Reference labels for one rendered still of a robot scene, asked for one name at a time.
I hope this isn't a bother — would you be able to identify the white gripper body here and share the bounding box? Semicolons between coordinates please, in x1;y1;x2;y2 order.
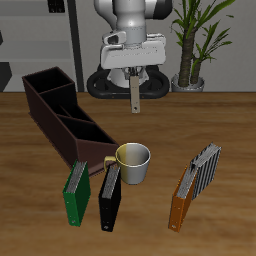
100;34;167;71

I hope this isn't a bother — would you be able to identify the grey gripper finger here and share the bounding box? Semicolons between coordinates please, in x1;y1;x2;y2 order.
130;75;141;115

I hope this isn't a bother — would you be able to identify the dark brown desk caddy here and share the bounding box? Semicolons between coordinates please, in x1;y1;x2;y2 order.
21;66;121;178

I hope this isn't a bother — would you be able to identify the black and white striped book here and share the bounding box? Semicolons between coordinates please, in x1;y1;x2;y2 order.
189;142;223;201

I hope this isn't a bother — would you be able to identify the green book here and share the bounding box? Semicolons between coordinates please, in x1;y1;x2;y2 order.
62;160;92;228

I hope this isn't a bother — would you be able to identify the yellow-orange book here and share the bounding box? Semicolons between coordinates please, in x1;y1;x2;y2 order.
167;165;200;234

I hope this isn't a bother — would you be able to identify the green pot plant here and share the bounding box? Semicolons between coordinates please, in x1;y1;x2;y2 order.
169;0;238;94

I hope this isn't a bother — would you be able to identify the white and yellow mug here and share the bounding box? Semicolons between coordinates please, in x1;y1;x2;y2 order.
103;142;152;186

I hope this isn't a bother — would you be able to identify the small black box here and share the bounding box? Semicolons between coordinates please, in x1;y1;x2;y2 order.
47;0;66;14

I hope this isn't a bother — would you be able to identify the grey shelf unit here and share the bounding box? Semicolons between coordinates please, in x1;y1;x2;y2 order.
0;0;85;93

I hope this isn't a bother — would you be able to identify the dark grey angular object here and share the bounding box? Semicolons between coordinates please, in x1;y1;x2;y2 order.
0;61;13;93

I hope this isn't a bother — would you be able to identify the flat black base plate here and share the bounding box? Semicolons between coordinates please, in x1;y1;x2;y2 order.
86;64;171;100

